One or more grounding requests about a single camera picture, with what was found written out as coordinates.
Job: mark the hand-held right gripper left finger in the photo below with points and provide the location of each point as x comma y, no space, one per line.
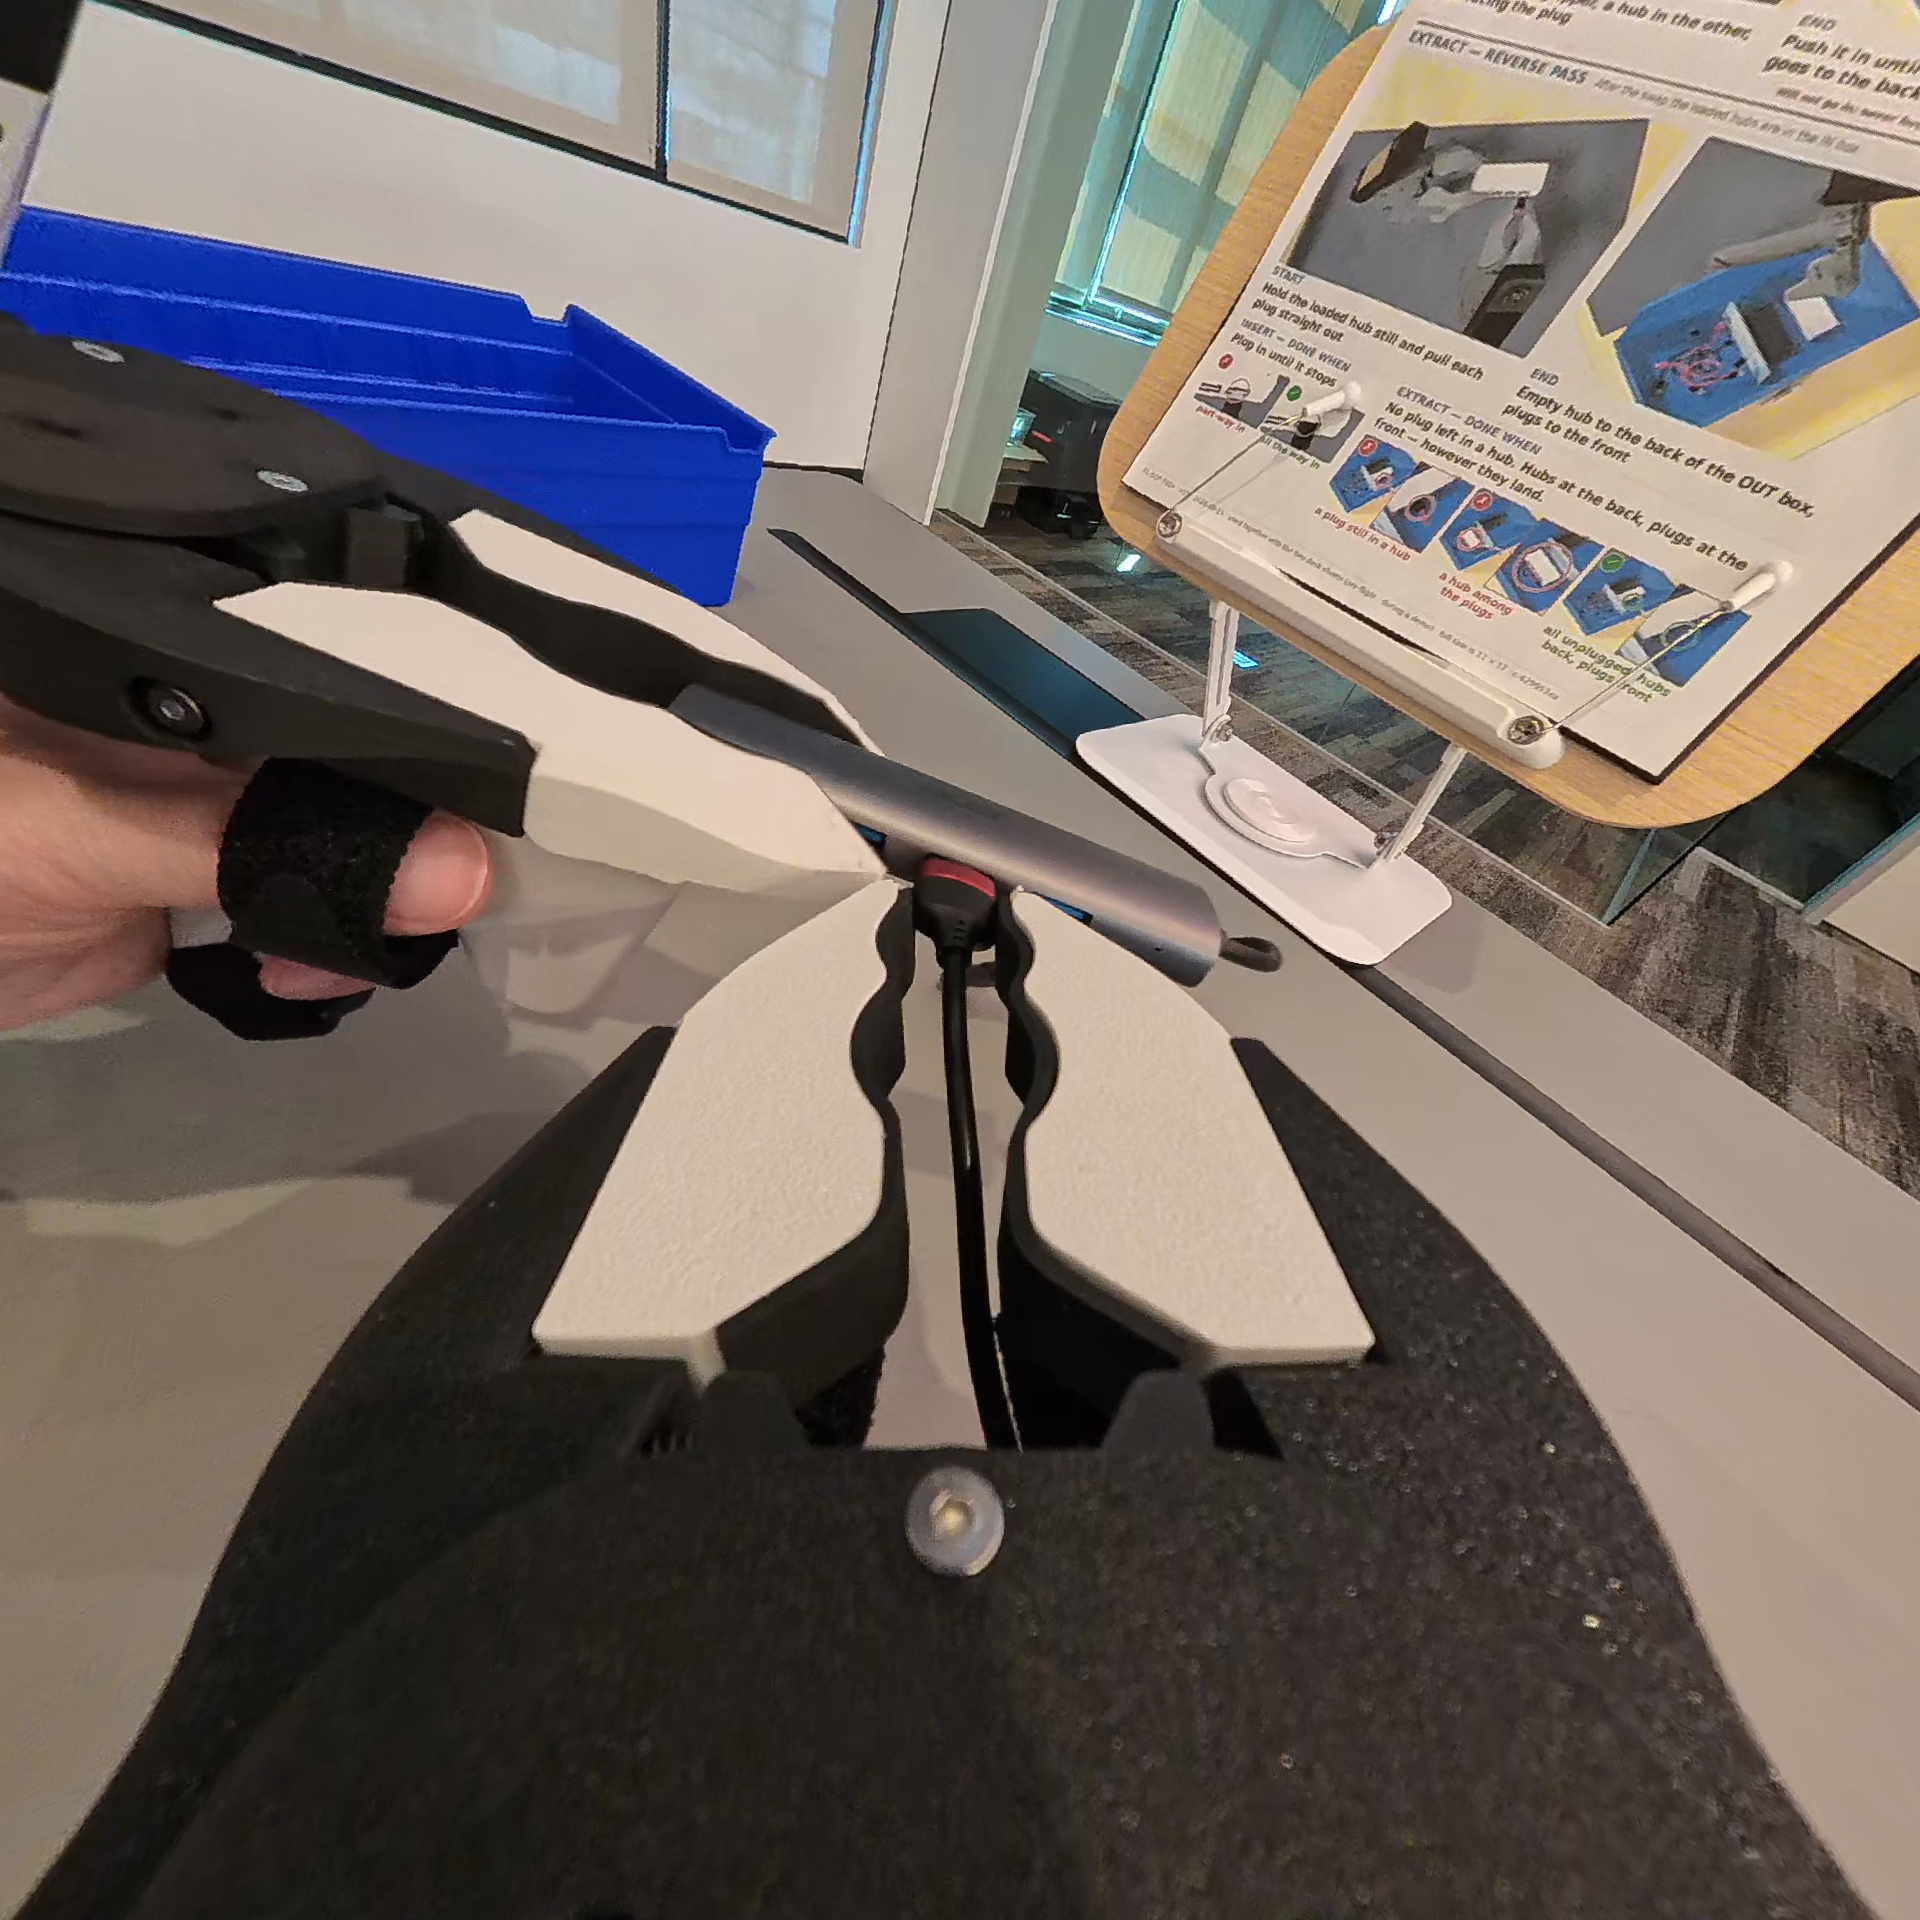
704,1172

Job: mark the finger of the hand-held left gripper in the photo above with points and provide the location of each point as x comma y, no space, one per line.
570,573
675,810

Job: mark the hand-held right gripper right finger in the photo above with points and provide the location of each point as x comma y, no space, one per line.
1185,1184

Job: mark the blue plastic bin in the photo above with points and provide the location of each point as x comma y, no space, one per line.
451,406

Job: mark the grey usb hub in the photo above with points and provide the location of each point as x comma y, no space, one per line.
1066,885

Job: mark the person's left hand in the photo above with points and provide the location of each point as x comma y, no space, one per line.
90,855

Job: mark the wooden book stand white base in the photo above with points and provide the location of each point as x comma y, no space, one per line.
1335,902

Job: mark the black rolling cabinet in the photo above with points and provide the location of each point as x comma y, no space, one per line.
1068,451

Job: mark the printed instruction sheet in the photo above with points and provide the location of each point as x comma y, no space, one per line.
1500,451

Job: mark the interior window grey frame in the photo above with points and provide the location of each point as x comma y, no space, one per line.
451,60

